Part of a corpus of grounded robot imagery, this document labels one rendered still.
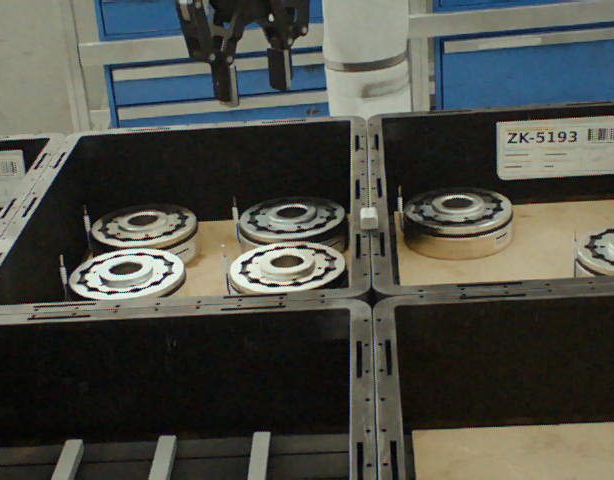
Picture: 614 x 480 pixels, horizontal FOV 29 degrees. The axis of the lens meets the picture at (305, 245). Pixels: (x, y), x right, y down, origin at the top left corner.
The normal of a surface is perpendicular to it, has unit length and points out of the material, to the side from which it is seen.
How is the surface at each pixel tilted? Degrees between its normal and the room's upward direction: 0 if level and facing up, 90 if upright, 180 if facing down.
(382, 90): 89
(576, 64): 90
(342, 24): 91
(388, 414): 0
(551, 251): 0
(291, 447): 0
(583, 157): 90
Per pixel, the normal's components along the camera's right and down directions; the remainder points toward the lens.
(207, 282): -0.07, -0.91
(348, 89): -0.48, 0.40
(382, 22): 0.29, 0.37
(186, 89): 0.05, 0.41
